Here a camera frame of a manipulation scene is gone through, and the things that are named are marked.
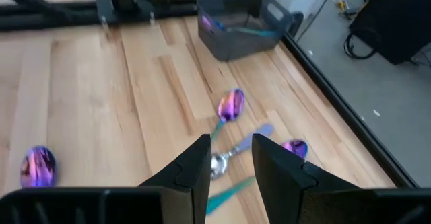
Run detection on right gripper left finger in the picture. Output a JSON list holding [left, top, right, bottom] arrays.
[[0, 133, 212, 224]]

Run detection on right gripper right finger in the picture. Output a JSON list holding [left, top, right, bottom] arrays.
[[251, 133, 431, 224]]

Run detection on coiled black cable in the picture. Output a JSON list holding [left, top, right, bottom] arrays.
[[342, 27, 380, 61]]

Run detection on silver spoon lavender handle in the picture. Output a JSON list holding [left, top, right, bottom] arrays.
[[210, 123, 275, 181]]

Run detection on black equipment case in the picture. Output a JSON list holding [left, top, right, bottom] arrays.
[[348, 0, 431, 66]]

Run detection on grey translucent plastic bin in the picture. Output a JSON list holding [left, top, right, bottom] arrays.
[[197, 0, 294, 62]]

